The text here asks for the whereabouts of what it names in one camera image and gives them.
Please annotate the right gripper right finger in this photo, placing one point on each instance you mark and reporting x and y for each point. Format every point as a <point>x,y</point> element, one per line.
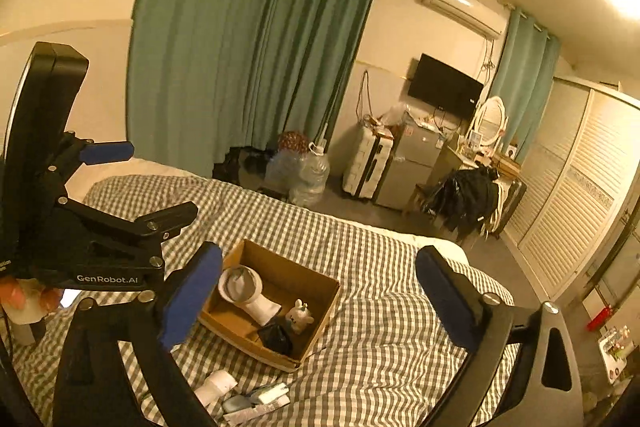
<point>543,388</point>

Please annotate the small green curtain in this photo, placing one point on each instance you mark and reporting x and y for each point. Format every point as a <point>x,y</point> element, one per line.
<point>524,78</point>

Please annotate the brown cardboard box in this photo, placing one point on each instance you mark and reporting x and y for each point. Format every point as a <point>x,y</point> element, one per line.
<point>284,281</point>

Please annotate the white sock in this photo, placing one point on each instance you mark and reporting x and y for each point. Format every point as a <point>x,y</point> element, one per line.
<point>242,287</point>

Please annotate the person's hand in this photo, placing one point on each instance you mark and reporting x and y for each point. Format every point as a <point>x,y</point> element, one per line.
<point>12,295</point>

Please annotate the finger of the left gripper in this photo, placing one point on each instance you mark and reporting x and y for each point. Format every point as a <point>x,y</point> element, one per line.
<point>161,224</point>
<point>98,153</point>

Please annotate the white air conditioner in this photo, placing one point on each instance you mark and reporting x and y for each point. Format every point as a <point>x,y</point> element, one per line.
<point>472,14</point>

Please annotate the large green curtain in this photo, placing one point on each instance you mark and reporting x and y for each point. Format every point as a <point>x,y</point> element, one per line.
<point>206,76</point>

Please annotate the white toothpaste tube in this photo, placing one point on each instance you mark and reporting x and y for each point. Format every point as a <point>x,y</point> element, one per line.
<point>243,416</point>

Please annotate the white louvered wardrobe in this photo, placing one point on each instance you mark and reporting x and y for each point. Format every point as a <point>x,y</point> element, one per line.
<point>577,173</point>

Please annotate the clear water jug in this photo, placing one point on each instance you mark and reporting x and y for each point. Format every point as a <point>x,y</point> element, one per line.
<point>299,177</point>

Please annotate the silver mini fridge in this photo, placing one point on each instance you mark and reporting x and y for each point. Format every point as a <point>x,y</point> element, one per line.
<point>411,162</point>

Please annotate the white suitcase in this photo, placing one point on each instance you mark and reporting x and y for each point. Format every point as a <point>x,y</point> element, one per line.
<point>367,164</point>

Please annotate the black wall television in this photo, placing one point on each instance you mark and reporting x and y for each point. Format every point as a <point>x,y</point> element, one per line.
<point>444,87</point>

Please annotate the brown patterned bag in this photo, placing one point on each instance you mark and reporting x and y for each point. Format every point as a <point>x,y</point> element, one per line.
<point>293,141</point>

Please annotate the wooden dressing table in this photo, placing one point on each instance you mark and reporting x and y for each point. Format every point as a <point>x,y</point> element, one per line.
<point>451,159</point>

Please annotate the white oval vanity mirror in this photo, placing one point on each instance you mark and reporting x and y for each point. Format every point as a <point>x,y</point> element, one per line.
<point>490,121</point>

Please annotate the red fire extinguisher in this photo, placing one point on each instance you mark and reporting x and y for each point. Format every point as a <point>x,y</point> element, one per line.
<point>600,319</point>

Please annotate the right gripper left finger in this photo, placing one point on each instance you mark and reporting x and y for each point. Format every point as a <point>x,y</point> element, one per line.
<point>92,387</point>

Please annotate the black jacket on chair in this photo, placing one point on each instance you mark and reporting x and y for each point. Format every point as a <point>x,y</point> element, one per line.
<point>473,201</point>

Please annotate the small white bunny figurine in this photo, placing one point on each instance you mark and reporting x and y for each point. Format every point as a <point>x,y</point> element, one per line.
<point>298,318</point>

